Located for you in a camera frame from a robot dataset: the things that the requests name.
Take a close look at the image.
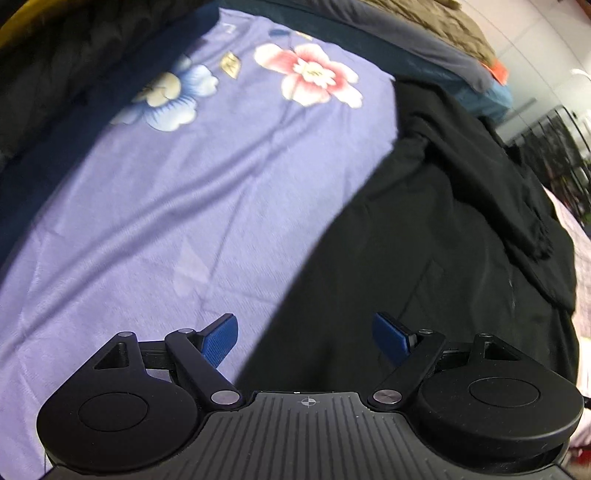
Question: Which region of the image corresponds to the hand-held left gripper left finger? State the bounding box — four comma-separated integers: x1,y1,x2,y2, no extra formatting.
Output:
95,313,243,409

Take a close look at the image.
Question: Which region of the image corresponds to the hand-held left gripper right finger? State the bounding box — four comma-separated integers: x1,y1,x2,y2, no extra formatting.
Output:
369,311,518,409

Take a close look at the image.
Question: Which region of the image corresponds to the black zip jacket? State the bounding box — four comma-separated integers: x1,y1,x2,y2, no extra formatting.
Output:
226,78,583,416

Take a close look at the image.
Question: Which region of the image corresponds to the purple floral bed sheet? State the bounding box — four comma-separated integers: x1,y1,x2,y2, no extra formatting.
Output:
0,7,399,474

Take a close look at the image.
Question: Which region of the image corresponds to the pink blanket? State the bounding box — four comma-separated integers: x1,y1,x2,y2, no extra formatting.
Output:
545,185,591,354

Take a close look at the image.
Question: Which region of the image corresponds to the navy garment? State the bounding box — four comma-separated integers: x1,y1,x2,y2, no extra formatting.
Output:
0,0,232,278

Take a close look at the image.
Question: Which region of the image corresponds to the black metal rack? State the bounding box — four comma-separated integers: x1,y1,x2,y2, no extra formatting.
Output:
508,106,591,209

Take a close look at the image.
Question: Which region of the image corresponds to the bed with blue sheet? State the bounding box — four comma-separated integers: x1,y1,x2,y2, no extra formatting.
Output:
222,0,514,123

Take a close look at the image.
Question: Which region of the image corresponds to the orange cloth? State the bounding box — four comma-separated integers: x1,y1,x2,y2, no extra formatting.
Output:
480,60,509,85

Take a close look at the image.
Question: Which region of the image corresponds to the grey blanket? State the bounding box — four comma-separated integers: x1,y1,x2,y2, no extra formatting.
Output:
295,0,496,91

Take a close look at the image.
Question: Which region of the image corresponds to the black padded cloth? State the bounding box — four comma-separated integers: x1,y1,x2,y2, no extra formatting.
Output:
0,0,208,158

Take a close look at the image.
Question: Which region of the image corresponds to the olive jacket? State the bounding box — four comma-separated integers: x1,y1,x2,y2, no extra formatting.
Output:
392,0,500,66

